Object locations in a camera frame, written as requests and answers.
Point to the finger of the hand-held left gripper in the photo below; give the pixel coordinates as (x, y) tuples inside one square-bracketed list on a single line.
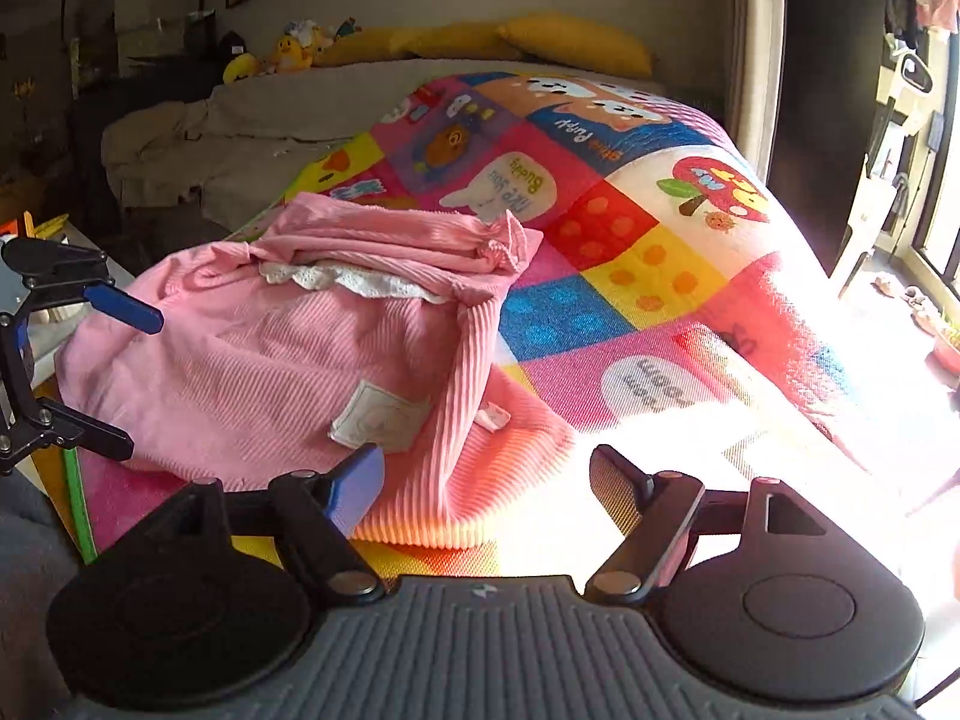
[(124, 307), (82, 431)]

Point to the beige bed sheet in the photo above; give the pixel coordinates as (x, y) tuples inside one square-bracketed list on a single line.
[(247, 135)]

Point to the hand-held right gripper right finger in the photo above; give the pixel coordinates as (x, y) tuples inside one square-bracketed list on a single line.
[(611, 480)]

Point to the dark glass tank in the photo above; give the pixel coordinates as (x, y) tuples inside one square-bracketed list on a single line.
[(135, 15)]

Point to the pink ribbed garment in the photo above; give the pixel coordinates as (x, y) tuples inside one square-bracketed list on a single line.
[(262, 360)]

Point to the small yellow plush toy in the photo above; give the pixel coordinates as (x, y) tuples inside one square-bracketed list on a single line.
[(240, 67)]

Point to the yellow chick plush toy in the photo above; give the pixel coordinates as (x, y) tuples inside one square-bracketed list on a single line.
[(289, 52)]

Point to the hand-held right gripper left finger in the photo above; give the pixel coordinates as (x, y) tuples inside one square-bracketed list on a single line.
[(352, 487)]

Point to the grey cloth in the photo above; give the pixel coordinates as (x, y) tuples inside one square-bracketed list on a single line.
[(30, 555)]

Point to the colourful printed blanket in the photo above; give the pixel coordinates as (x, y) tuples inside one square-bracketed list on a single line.
[(637, 277)]

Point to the window frame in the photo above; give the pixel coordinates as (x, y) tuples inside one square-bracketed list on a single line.
[(934, 240)]

